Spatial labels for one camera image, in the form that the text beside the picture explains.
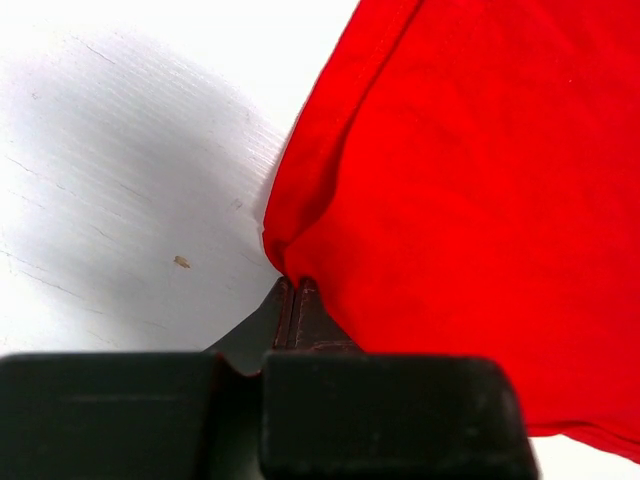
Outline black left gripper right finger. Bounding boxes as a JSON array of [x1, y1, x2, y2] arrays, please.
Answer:
[[294, 278, 360, 353]]

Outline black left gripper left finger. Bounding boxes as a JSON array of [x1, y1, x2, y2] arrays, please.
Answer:
[[204, 277, 295, 375]]

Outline red t-shirt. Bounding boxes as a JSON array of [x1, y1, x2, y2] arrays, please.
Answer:
[[263, 1, 639, 461]]

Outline small paper scrap on table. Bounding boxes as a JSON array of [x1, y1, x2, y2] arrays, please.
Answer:
[[173, 255, 191, 269]]

